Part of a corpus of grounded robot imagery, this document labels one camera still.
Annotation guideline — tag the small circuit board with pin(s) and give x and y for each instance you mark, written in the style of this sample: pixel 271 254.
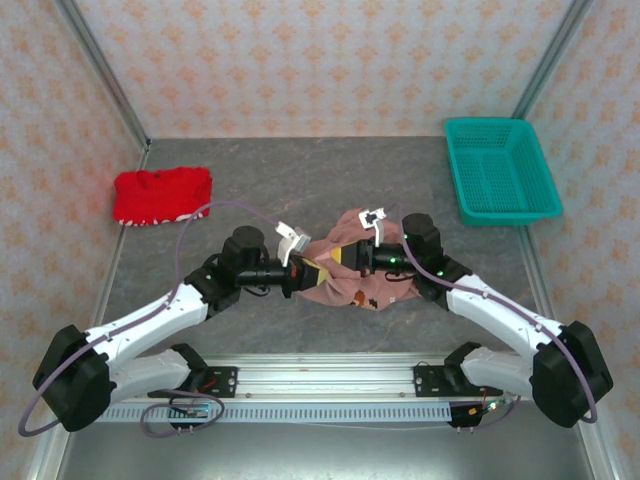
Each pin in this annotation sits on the small circuit board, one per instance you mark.
pixel 487 406
pixel 192 411

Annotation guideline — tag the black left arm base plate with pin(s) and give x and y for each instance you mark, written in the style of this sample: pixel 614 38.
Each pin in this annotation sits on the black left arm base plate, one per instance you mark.
pixel 225 382

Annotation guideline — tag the pink t-shirt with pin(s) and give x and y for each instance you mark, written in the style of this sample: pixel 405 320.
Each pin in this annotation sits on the pink t-shirt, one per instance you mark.
pixel 350 292

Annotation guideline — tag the red t-shirt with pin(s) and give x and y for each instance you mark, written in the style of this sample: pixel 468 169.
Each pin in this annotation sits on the red t-shirt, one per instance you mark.
pixel 160 197

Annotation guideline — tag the teal plastic basket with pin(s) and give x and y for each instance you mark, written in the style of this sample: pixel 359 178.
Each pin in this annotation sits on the teal plastic basket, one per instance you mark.
pixel 500 210

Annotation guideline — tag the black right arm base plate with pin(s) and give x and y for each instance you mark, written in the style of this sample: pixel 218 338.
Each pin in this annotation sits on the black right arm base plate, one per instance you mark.
pixel 425 382

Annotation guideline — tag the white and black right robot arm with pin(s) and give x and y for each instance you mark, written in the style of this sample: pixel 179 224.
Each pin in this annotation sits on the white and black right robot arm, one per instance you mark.
pixel 500 315

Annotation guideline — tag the aluminium mounting rail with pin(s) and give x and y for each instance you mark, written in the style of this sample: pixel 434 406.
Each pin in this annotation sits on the aluminium mounting rail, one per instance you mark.
pixel 320 380

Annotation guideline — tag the aluminium frame post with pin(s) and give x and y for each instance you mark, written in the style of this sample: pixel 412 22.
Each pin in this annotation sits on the aluminium frame post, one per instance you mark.
pixel 542 75
pixel 105 75

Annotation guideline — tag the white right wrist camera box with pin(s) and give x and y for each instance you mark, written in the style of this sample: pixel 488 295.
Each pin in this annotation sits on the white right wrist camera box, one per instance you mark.
pixel 372 217

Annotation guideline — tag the grey metal lower panel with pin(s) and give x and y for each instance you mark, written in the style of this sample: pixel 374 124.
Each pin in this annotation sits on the grey metal lower panel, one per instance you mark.
pixel 320 450

